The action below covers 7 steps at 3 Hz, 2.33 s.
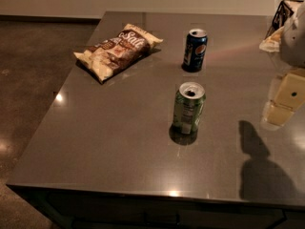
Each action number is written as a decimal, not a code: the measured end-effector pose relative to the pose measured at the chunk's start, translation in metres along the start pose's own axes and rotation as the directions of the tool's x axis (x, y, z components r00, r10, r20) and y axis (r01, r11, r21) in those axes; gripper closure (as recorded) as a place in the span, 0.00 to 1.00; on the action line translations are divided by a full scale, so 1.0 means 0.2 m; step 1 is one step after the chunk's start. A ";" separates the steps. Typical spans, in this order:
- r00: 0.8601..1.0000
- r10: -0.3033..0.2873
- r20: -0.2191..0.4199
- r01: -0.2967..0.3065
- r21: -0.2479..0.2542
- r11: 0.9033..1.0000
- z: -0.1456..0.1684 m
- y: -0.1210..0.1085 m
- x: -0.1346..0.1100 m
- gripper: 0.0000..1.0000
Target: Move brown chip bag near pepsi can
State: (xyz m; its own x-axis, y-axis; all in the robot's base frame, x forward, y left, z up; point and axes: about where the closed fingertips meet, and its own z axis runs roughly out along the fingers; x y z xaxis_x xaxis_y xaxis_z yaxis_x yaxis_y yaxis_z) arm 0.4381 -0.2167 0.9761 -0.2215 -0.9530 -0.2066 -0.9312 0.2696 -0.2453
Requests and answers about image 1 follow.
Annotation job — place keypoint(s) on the black wire basket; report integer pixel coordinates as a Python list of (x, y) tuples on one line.
[(284, 11)]

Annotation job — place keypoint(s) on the green soda can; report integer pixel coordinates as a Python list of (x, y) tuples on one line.
[(188, 106)]

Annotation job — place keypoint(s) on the brown salt chip bag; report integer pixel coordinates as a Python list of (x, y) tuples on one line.
[(114, 55)]

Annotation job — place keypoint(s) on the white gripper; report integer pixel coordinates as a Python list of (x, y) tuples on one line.
[(294, 42)]

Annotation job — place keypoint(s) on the blue pepsi can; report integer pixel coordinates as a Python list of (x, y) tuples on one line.
[(196, 45)]

